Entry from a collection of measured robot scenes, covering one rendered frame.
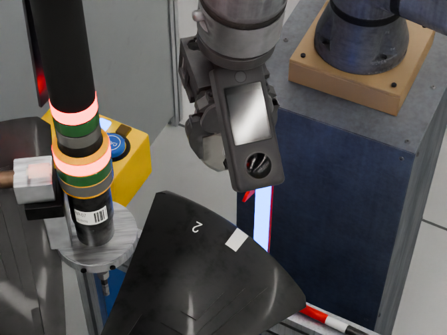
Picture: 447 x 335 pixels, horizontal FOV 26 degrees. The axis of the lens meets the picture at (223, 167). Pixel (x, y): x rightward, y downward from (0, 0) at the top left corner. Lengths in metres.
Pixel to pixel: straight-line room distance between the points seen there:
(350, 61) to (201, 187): 1.26
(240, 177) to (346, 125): 0.69
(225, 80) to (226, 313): 0.35
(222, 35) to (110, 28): 1.50
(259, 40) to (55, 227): 0.23
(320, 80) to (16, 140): 0.73
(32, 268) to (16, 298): 0.03
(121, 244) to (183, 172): 1.95
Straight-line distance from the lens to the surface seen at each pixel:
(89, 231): 0.80
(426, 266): 2.62
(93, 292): 1.75
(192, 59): 0.92
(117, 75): 2.42
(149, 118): 2.68
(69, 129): 0.70
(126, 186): 1.42
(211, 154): 0.97
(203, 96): 0.90
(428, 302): 2.56
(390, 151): 1.53
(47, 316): 0.97
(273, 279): 1.18
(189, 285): 1.13
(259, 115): 0.87
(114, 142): 1.40
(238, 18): 0.80
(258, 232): 1.34
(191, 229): 1.17
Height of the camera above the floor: 2.13
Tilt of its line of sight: 50 degrees down
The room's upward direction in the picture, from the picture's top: straight up
